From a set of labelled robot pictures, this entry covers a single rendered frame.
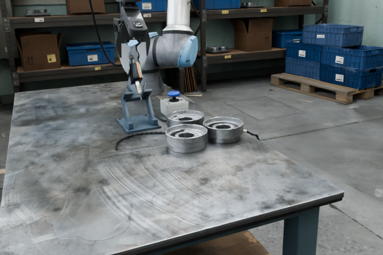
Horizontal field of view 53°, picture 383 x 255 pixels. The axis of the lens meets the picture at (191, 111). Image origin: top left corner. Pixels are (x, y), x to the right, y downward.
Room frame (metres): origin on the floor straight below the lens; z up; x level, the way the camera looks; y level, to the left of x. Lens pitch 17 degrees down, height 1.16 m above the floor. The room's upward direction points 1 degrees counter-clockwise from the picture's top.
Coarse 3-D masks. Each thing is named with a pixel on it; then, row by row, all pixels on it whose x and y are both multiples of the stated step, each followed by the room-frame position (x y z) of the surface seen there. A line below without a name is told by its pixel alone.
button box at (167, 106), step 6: (162, 102) 1.16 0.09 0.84; (168, 102) 1.14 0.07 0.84; (174, 102) 1.14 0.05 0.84; (180, 102) 1.14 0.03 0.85; (186, 102) 1.14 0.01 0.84; (162, 108) 1.16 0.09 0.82; (168, 108) 1.12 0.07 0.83; (174, 108) 1.13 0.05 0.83; (180, 108) 1.14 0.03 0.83; (186, 108) 1.14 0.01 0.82
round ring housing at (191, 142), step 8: (168, 128) 0.91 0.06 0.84; (176, 128) 0.93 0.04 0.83; (184, 128) 0.94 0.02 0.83; (192, 128) 0.94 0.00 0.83; (200, 128) 0.92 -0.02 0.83; (168, 136) 0.86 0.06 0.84; (176, 136) 0.88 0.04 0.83; (184, 136) 0.91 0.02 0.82; (192, 136) 0.90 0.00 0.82; (200, 136) 0.85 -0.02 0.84; (168, 144) 0.86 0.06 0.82; (176, 144) 0.84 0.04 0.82; (184, 144) 0.84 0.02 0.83; (192, 144) 0.84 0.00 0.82; (200, 144) 0.85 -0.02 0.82; (176, 152) 0.85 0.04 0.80; (184, 152) 0.84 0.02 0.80; (192, 152) 0.85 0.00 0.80
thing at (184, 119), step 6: (168, 114) 1.03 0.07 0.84; (174, 114) 1.06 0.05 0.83; (180, 114) 1.06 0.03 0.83; (186, 114) 1.06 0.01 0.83; (192, 114) 1.06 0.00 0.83; (198, 114) 1.05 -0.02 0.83; (168, 120) 1.00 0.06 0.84; (174, 120) 0.98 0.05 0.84; (180, 120) 1.03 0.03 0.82; (186, 120) 1.04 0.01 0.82; (192, 120) 0.97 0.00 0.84; (198, 120) 0.98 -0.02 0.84; (168, 126) 1.00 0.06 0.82
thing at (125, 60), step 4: (124, 44) 1.05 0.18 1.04; (124, 48) 1.06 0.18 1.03; (128, 48) 1.06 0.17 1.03; (124, 52) 1.06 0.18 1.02; (128, 52) 1.06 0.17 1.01; (124, 56) 1.06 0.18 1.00; (128, 56) 1.06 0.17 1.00; (120, 60) 1.07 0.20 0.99; (124, 60) 1.06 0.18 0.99; (128, 60) 1.06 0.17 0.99; (124, 64) 1.06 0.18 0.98; (128, 64) 1.06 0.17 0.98; (124, 68) 1.06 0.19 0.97; (128, 68) 1.06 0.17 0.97; (128, 72) 1.07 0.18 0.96
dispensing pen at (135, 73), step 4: (132, 56) 1.09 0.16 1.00; (132, 60) 1.09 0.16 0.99; (132, 64) 1.06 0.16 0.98; (136, 64) 1.06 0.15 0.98; (132, 68) 1.05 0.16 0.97; (136, 68) 1.06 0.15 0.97; (132, 72) 1.05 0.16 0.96; (136, 72) 1.05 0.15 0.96; (132, 76) 1.05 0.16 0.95; (136, 76) 1.04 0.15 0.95; (132, 80) 1.05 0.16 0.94; (136, 80) 1.05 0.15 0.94; (136, 84) 1.05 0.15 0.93; (140, 88) 1.04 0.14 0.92; (140, 92) 1.03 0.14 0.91; (140, 96) 1.03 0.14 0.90
